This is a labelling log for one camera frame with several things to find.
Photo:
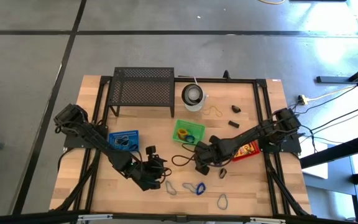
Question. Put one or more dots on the blue spiral coil wristband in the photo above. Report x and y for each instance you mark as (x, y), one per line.
(204, 188)
(194, 139)

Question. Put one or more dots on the black desk foot bar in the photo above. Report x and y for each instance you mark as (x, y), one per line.
(331, 154)
(334, 79)

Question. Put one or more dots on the white cylinder with black rim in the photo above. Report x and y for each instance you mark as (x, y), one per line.
(194, 107)

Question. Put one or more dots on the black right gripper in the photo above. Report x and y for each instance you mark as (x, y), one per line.
(204, 155)

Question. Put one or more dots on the black mesh metal shelf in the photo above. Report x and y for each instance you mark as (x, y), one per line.
(141, 90)

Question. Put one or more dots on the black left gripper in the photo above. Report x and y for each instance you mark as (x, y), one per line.
(152, 168)

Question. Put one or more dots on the black table frame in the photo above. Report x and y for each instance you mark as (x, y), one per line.
(216, 80)

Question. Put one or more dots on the red plastic basket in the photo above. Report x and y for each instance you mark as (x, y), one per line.
(255, 155)

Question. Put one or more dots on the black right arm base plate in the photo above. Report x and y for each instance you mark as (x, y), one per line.
(291, 147)

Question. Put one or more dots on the yellow spiral coil wristband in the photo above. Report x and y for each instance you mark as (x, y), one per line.
(179, 133)

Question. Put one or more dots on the light blue rubber band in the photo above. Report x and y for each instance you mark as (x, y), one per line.
(217, 203)
(183, 185)

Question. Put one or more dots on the black front crossbeam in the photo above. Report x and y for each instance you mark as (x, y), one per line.
(26, 217)

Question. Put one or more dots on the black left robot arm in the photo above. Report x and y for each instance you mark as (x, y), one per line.
(98, 140)

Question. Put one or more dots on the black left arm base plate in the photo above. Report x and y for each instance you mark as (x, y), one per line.
(73, 141)

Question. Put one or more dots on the black clamp post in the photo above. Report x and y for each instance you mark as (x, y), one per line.
(226, 74)

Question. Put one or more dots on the silver bracket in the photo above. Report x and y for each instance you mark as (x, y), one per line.
(266, 220)
(95, 217)

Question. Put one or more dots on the large yellow crayon box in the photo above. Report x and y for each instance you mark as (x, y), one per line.
(245, 151)

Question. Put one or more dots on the small black rounded clip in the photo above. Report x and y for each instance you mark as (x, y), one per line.
(235, 109)

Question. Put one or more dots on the green plastic basket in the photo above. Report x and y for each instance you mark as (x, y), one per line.
(197, 129)

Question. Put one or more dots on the blue plastic basket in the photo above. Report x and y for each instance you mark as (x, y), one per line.
(113, 138)

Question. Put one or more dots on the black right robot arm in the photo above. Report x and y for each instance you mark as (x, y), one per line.
(253, 133)

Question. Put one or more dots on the small black rectangular block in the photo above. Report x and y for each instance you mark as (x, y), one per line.
(233, 124)

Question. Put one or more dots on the yellow power plug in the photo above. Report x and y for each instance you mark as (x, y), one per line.
(304, 100)

